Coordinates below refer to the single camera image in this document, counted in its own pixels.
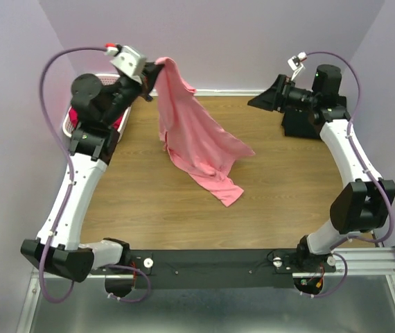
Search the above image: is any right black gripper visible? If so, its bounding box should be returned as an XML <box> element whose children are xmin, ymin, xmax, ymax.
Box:
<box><xmin>247</xmin><ymin>74</ymin><xmax>318</xmax><ymax>114</ymax></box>

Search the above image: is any folded black t shirt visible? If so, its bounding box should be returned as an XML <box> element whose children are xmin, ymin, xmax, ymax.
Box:
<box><xmin>281</xmin><ymin>107</ymin><xmax>321</xmax><ymax>140</ymax></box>

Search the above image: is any white plastic laundry basket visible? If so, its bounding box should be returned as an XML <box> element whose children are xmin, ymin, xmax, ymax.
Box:
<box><xmin>62</xmin><ymin>73</ymin><xmax>132</xmax><ymax>141</ymax></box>

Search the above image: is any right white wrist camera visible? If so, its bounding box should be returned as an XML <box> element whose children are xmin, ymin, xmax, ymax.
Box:
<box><xmin>287</xmin><ymin>52</ymin><xmax>307</xmax><ymax>80</ymax></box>

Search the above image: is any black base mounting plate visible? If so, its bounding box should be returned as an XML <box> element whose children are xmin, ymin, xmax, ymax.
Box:
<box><xmin>99</xmin><ymin>248</ymin><xmax>335</xmax><ymax>299</ymax></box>

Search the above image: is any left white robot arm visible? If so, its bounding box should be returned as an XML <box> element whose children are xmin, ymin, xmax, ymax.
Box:
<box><xmin>20</xmin><ymin>62</ymin><xmax>163</xmax><ymax>282</ymax></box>

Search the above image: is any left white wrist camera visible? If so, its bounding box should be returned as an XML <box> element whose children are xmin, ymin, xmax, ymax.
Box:
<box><xmin>105</xmin><ymin>43</ymin><xmax>147</xmax><ymax>78</ymax></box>

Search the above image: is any aluminium frame rail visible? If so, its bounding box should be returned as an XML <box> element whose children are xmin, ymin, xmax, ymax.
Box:
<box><xmin>44</xmin><ymin>241</ymin><xmax>395</xmax><ymax>282</ymax></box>

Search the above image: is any light pink t shirt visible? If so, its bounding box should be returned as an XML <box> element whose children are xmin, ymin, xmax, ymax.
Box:
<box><xmin>155</xmin><ymin>57</ymin><xmax>255</xmax><ymax>207</ymax></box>

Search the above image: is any red t shirt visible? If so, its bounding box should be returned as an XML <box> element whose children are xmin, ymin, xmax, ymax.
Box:
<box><xmin>68</xmin><ymin>108</ymin><xmax>123</xmax><ymax>130</ymax></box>

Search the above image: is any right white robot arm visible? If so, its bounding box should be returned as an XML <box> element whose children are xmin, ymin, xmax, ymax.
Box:
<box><xmin>247</xmin><ymin>64</ymin><xmax>395</xmax><ymax>272</ymax></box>

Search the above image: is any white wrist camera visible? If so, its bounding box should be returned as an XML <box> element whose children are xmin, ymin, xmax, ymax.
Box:
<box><xmin>105</xmin><ymin>43</ymin><xmax>147</xmax><ymax>78</ymax></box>
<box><xmin>287</xmin><ymin>52</ymin><xmax>307</xmax><ymax>80</ymax></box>

